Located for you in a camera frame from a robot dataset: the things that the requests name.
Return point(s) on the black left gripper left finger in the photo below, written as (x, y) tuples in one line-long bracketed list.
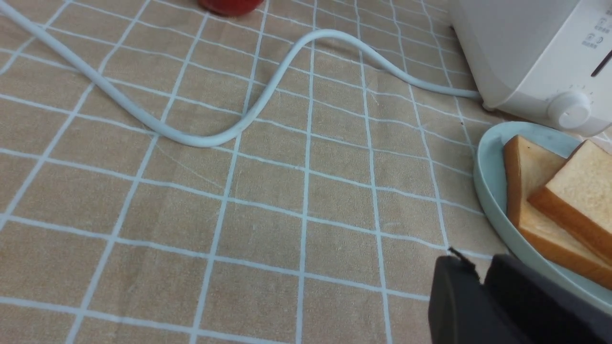
[(460, 311)]

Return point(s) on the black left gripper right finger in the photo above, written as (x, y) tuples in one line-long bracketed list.
[(541, 309)]

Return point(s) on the toast slice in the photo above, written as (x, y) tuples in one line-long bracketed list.
[(527, 167), (578, 198)]

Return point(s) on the white two-slot toaster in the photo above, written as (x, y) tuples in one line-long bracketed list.
[(547, 61)]

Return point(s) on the light blue round plate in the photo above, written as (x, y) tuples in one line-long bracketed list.
[(491, 189)]

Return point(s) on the beige checkered tablecloth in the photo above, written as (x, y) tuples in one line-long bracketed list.
[(320, 224)]

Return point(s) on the red apple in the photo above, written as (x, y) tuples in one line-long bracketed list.
[(230, 8)]

